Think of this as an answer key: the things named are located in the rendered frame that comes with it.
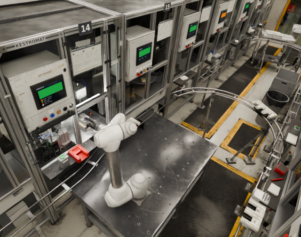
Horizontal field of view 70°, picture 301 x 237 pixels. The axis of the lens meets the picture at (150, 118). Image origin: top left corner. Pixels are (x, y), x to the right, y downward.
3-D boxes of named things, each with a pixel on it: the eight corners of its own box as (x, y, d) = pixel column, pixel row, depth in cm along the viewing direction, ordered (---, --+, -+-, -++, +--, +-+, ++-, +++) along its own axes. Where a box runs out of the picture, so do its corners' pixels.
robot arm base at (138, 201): (154, 190, 212) (154, 187, 208) (139, 207, 197) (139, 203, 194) (139, 179, 219) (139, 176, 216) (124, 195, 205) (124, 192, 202)
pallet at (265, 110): (249, 106, 317) (251, 100, 311) (256, 105, 322) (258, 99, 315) (266, 122, 292) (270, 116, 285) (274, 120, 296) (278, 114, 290)
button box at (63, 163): (63, 169, 194) (60, 161, 186) (58, 165, 197) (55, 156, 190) (70, 164, 199) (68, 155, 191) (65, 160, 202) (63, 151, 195)
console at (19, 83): (30, 134, 161) (10, 80, 132) (11, 117, 173) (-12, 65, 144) (77, 109, 188) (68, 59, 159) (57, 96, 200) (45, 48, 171)
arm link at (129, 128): (128, 119, 176) (113, 124, 169) (137, 116, 160) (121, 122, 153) (133, 134, 176) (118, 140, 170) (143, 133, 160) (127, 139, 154)
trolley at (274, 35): (249, 67, 610) (263, 31, 549) (249, 59, 652) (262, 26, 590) (281, 74, 593) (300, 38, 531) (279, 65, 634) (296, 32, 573)
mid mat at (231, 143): (251, 164, 337) (252, 163, 336) (218, 146, 360) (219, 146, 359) (268, 131, 401) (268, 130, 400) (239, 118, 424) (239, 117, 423)
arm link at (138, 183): (150, 193, 202) (152, 180, 188) (133, 203, 194) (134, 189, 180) (141, 180, 212) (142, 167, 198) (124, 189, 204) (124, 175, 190)
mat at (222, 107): (209, 139, 371) (209, 139, 370) (180, 124, 395) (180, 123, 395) (282, 48, 746) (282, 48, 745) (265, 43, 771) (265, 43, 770)
